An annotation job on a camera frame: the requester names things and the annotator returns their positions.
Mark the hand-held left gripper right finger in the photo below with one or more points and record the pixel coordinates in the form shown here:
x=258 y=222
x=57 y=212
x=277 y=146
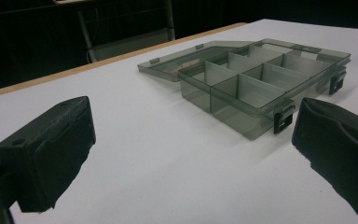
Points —
x=338 y=146

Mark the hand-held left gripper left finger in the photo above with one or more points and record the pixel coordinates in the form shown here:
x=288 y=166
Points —
x=48 y=149

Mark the grey transparent compartment box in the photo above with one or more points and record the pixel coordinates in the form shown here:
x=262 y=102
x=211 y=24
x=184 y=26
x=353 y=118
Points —
x=248 y=84

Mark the grey metal folding chair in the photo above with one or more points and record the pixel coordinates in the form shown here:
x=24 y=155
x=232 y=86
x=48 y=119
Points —
x=127 y=37

